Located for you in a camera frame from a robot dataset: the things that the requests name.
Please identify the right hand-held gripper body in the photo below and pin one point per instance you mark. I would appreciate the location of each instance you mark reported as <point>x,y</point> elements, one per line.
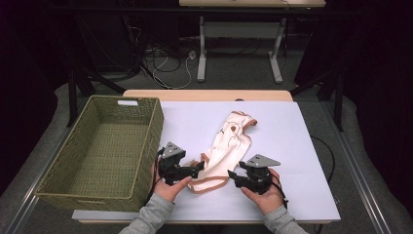
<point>258,180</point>

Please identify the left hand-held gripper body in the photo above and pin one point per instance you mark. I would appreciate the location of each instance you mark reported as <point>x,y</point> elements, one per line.
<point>170,170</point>

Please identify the cream baby bodysuit brown trim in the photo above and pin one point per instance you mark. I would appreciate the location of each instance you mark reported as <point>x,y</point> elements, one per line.
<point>227,146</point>

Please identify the green woven basket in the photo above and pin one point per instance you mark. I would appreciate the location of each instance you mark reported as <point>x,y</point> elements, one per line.
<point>110,146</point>

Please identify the person's left hand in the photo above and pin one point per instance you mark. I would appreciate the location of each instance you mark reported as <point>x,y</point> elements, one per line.
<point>167,192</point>

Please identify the person's right hand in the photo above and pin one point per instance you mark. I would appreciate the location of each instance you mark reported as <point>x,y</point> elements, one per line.
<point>269,201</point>

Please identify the white board sheet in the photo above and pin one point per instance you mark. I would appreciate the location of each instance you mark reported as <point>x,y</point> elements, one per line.
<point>292,136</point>

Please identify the dark table grommet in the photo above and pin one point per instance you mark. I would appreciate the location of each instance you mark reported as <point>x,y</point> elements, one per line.
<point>239,99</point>

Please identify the black metal stand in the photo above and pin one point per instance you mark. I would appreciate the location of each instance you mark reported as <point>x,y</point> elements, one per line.
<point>72,97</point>
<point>339,104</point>

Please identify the white power plug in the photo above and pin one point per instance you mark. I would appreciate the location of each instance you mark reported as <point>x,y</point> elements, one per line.
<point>192,54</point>

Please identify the desk with white legs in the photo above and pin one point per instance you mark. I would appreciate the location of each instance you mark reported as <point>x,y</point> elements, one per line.
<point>202,48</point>

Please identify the aluminium frame rail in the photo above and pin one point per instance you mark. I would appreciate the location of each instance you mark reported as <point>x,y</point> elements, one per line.
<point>355,169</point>
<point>21,213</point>

